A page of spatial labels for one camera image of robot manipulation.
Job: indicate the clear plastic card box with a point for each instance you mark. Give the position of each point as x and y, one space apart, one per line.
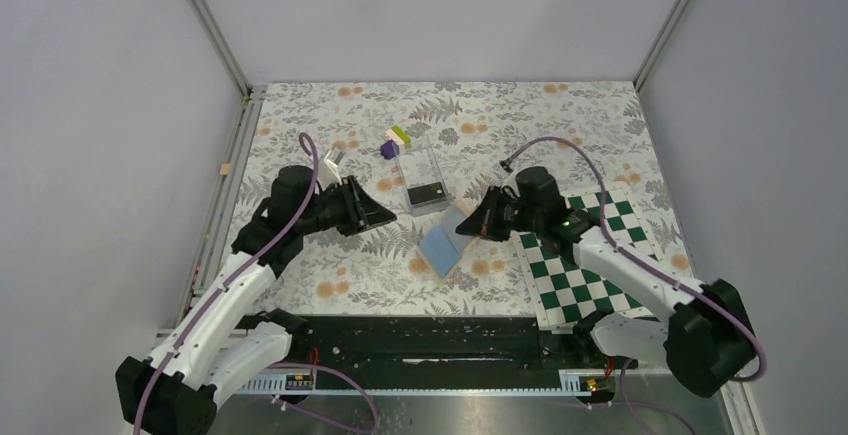
419 166

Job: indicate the green white purple blocks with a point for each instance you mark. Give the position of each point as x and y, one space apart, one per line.
396 143

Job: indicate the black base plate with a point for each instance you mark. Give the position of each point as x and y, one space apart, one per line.
420 353

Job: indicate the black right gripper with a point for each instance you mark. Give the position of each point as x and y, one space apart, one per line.
484 222

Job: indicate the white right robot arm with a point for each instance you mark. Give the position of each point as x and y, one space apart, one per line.
699 331

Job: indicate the green white chessboard mat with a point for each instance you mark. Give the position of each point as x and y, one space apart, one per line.
594 274

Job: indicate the aluminium frame rail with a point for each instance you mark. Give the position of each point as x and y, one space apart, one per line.
230 173

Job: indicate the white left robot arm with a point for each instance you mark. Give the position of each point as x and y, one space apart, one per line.
181 385

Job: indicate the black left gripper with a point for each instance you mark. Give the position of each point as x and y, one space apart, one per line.
363 212

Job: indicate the floral table mat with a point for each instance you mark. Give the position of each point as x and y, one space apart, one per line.
584 133

